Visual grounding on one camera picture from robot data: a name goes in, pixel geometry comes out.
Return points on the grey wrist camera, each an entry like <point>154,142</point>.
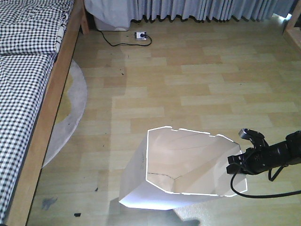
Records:
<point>251,135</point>

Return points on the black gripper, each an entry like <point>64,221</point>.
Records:
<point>256,160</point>

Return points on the black white checkered bedding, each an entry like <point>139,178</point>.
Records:
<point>31,33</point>

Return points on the silver floor power socket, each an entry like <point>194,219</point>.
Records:
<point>140,35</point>

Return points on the wooden bed frame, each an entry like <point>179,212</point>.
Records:
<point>25,188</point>

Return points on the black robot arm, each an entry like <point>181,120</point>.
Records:
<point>290,149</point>

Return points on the white pleated curtain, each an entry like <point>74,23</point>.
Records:
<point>116,15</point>

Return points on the grey round rug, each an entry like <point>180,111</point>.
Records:
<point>70,111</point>

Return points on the white trash bin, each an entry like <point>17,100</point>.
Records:
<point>174,168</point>

